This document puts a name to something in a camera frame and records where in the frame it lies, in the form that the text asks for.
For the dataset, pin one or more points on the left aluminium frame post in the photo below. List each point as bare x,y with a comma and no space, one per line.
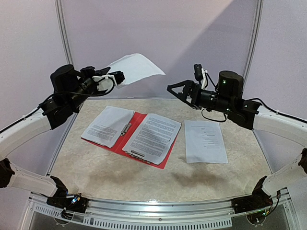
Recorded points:
63,31

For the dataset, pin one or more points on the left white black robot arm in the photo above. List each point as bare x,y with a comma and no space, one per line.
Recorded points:
71,89

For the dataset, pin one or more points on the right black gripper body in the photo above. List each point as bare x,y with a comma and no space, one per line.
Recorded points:
193,92

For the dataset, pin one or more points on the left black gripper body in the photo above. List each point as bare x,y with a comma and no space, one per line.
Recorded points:
85,71

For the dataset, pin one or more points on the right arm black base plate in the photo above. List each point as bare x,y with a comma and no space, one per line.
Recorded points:
250,202

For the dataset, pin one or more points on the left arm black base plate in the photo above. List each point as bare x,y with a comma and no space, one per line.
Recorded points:
62,198

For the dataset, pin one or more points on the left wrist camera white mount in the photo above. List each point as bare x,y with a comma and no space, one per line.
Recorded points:
106,83

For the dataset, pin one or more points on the metal clip folder spine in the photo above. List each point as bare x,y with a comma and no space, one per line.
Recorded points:
125,129

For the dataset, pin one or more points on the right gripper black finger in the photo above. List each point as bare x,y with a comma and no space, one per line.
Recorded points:
193,106
180,90

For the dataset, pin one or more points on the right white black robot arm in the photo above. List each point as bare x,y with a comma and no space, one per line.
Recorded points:
252,114

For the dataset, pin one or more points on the aluminium frame post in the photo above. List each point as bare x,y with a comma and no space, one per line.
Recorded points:
63,31
253,41

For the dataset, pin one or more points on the right aluminium frame post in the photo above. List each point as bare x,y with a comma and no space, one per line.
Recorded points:
253,41

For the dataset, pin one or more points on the printed paper sheet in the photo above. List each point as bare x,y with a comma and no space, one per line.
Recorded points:
135,67
154,137
107,127

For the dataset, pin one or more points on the aluminium front rail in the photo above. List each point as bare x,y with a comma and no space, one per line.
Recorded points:
105,214

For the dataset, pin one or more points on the red file folder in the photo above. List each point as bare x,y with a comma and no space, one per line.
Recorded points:
117,148

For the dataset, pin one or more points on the stack of printed papers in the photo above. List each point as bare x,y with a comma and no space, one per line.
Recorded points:
204,142

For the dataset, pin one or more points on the metal clip top of folder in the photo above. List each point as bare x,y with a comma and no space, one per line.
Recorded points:
137,156

